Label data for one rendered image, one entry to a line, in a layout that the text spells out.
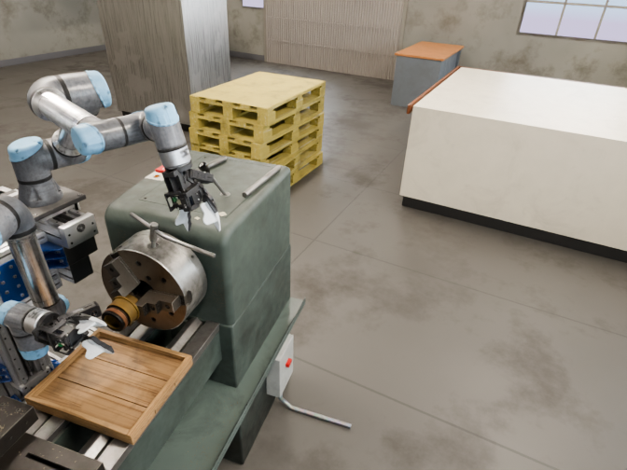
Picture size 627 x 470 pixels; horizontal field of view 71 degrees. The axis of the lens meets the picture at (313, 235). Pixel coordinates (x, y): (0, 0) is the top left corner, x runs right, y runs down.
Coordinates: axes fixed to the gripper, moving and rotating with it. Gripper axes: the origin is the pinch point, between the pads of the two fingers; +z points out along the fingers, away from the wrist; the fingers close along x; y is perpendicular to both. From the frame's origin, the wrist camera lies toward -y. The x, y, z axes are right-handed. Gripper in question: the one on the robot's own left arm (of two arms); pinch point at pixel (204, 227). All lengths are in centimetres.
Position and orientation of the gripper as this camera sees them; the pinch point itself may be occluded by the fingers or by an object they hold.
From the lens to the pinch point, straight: 130.2
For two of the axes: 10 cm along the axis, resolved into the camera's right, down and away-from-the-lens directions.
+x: 9.3, 0.0, -3.6
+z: 1.8, 8.7, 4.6
